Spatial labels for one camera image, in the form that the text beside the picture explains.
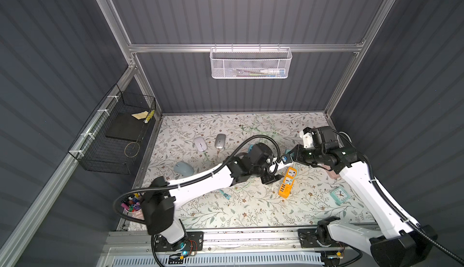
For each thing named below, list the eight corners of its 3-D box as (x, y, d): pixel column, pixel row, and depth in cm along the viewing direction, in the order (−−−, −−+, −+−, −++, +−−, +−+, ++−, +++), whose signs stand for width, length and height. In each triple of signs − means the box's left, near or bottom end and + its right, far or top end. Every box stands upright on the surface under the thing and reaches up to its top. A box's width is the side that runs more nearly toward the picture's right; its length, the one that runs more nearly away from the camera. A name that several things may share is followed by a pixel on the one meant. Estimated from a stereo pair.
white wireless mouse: (199, 153, 103) (198, 151, 101) (193, 140, 109) (192, 138, 107) (208, 149, 105) (208, 147, 103) (202, 137, 111) (201, 134, 109)
